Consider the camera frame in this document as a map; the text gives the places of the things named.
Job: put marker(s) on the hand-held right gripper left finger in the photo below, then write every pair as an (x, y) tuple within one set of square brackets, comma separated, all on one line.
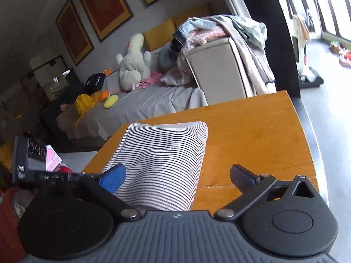
[(113, 180)]

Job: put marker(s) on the glass side table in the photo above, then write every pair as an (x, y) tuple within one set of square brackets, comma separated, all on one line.
[(52, 79)]

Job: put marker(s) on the yellow plush toy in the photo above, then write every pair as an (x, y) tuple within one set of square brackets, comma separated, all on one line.
[(111, 101)]

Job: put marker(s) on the grey round pillow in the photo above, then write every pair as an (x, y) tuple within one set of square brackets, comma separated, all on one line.
[(167, 59)]

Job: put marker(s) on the light blue garment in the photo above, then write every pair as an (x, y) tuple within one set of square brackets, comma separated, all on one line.
[(246, 30)]

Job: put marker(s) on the black cap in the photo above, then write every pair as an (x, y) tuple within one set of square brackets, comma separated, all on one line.
[(94, 82)]

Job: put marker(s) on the pink patterned packet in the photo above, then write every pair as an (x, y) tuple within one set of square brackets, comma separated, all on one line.
[(52, 157)]

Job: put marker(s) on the pile of clothes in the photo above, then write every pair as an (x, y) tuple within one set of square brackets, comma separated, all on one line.
[(216, 68)]

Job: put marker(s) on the white pink crumpled cloth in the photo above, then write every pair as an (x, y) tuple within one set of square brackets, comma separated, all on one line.
[(178, 74)]

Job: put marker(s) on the small orange toy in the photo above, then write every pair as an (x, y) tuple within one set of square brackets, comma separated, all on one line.
[(107, 72)]

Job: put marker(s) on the colourful toy heap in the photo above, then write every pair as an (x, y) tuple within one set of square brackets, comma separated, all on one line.
[(341, 53)]

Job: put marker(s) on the beige hanging garment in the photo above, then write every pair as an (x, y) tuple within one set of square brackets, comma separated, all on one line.
[(255, 65)]

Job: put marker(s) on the dark folded garment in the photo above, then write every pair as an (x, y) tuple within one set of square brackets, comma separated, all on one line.
[(178, 40)]

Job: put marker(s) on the grey striped shirt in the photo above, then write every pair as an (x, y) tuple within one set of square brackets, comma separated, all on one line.
[(164, 164)]

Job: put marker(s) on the orange green plush toy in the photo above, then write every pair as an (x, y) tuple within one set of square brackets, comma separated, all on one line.
[(100, 96)]

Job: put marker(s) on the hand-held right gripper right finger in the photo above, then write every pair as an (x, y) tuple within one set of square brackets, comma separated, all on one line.
[(241, 177)]

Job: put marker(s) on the grey sofa cover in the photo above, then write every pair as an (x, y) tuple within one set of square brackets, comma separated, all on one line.
[(142, 104)]

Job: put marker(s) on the green knitted item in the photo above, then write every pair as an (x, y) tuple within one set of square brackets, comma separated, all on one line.
[(19, 205)]

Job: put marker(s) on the pink fluffy garment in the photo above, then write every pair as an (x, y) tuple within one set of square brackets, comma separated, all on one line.
[(205, 35)]

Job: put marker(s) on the white plush duck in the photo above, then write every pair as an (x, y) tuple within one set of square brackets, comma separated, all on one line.
[(134, 63)]

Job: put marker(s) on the yellow cushion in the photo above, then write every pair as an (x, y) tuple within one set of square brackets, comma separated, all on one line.
[(159, 34), (189, 15)]

